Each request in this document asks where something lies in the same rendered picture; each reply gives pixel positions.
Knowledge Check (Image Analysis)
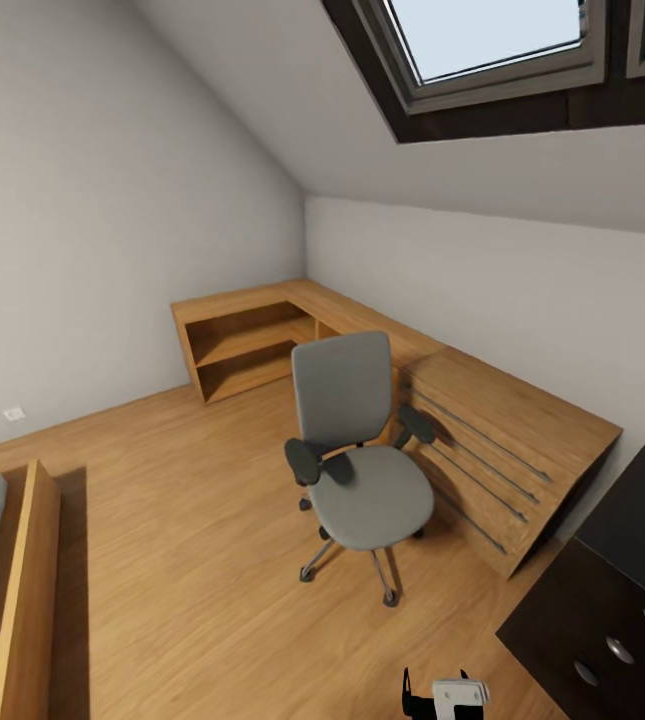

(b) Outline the swivel chair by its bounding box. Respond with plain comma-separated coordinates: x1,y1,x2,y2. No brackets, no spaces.
284,330,437,607

